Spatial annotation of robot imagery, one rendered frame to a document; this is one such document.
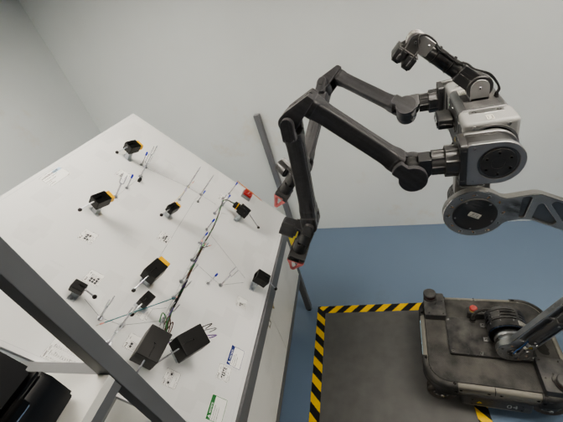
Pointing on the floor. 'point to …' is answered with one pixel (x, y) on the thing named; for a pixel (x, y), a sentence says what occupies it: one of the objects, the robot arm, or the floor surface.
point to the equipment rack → (18, 290)
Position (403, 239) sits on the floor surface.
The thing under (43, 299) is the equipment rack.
